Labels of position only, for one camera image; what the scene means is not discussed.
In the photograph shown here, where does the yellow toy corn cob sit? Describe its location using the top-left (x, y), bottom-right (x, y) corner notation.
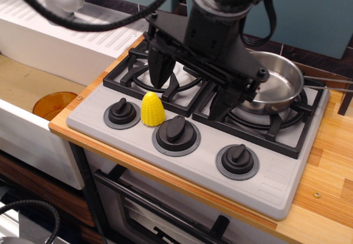
top-left (141, 91), bottom-right (165, 127)

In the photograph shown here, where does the white toy sink unit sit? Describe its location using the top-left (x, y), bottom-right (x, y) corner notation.
top-left (1, 0), bottom-right (148, 190)

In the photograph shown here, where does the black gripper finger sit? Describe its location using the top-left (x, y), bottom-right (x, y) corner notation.
top-left (208, 86), bottom-right (242, 121)
top-left (148, 36), bottom-right (176, 88)

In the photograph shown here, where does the black left stove knob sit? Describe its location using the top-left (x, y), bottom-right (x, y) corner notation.
top-left (103, 97), bottom-right (141, 130)

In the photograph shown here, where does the black braided cable lower left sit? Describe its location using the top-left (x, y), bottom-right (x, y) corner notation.
top-left (0, 199), bottom-right (61, 243)

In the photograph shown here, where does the black right stove knob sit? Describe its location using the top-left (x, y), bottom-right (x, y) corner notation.
top-left (216, 144), bottom-right (260, 181)

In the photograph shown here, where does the grey toy stove top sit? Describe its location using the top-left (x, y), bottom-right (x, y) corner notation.
top-left (66, 42), bottom-right (330, 220)

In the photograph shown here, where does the black middle stove knob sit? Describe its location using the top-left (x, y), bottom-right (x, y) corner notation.
top-left (152, 115), bottom-right (201, 157)

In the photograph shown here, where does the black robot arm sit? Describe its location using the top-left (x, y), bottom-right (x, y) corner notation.
top-left (148, 0), bottom-right (273, 121)

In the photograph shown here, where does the black burner grate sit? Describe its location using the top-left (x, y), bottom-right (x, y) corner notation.
top-left (103, 40), bottom-right (211, 117)
top-left (192, 77), bottom-right (329, 159)

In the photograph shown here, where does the black stove knob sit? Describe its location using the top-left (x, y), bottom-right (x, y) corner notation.
top-left (152, 115), bottom-right (201, 157)
top-left (216, 144), bottom-right (260, 181)
top-left (103, 97), bottom-right (141, 130)

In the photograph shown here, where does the black left burner grate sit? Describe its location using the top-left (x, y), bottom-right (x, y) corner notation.
top-left (103, 40), bottom-right (211, 117)

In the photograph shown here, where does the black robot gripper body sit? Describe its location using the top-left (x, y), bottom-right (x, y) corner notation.
top-left (145, 9), bottom-right (269, 101)

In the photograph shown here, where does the toy oven door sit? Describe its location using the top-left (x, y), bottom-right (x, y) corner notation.
top-left (93, 165), bottom-right (229, 243)

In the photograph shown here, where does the stainless steel pan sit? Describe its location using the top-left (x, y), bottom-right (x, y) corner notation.
top-left (237, 51), bottom-right (339, 115)

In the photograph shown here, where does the black right burner grate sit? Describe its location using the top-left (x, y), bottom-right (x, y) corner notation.
top-left (192, 77), bottom-right (329, 159)

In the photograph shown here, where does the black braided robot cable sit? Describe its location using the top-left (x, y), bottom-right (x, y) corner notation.
top-left (8, 0), bottom-right (177, 32)

